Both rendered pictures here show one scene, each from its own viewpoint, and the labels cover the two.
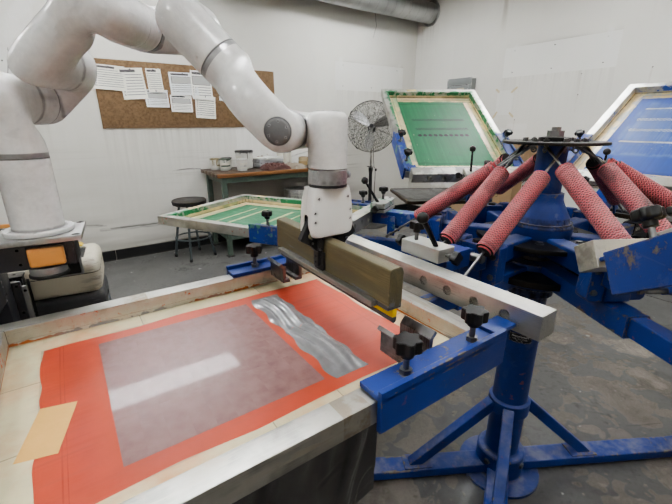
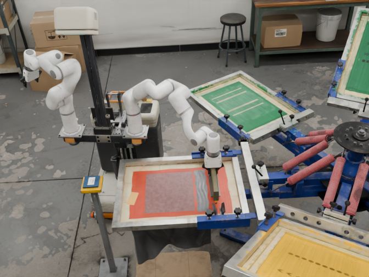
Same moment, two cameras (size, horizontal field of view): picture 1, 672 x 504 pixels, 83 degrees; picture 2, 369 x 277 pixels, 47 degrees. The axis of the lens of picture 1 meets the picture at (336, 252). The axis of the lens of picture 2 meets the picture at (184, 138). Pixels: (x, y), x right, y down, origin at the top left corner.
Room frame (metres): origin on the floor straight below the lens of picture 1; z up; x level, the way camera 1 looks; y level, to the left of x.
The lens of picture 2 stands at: (-0.89, -0.92, 2.84)
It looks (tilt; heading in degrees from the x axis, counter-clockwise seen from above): 38 degrees down; 35
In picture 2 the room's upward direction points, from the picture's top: 3 degrees counter-clockwise
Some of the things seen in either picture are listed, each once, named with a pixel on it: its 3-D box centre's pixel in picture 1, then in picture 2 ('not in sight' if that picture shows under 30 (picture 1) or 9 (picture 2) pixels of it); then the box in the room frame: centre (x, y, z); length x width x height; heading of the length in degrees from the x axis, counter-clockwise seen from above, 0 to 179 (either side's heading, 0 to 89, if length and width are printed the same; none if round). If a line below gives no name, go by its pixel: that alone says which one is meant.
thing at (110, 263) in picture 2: not in sight; (103, 230); (0.40, 0.72, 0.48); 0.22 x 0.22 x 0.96; 35
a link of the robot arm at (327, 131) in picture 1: (308, 139); (208, 138); (0.76, 0.05, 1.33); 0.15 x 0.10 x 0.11; 85
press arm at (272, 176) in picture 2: (439, 260); (270, 178); (0.95, -0.28, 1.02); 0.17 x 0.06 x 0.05; 125
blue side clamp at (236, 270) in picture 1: (282, 269); (213, 156); (0.99, 0.15, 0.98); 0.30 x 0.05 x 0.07; 125
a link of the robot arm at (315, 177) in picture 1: (330, 175); (214, 150); (0.75, 0.01, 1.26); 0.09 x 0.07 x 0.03; 125
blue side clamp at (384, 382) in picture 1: (439, 368); (223, 220); (0.54, -0.17, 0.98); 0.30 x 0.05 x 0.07; 125
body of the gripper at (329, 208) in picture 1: (327, 207); (212, 159); (0.75, 0.02, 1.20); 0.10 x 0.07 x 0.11; 125
